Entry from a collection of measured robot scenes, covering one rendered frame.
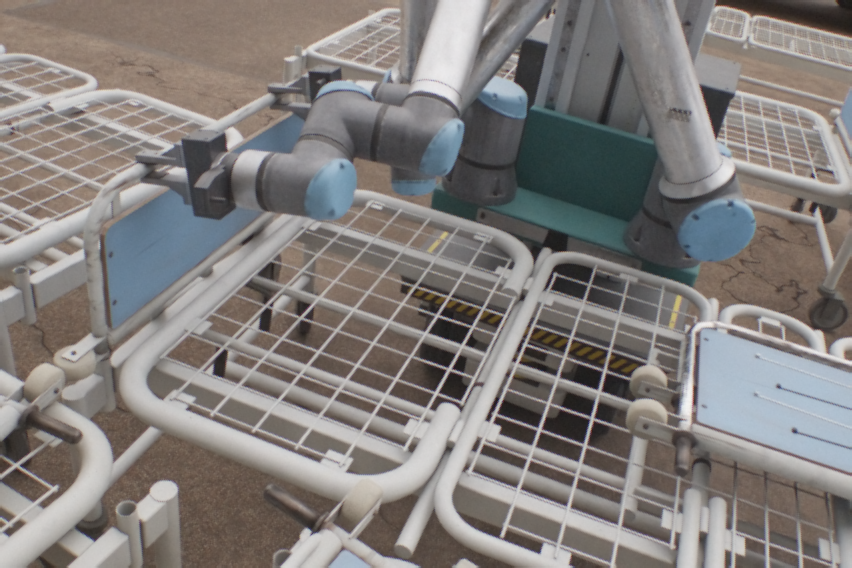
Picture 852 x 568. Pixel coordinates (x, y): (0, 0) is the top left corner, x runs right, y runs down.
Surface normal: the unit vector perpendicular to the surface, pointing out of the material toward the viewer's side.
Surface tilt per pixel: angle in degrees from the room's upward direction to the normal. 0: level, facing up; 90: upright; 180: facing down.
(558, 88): 90
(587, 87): 90
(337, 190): 83
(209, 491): 0
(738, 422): 5
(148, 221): 90
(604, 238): 0
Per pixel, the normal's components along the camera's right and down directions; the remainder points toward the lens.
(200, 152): -0.34, 0.46
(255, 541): 0.15, -0.84
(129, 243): 0.93, 0.30
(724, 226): 0.00, 0.59
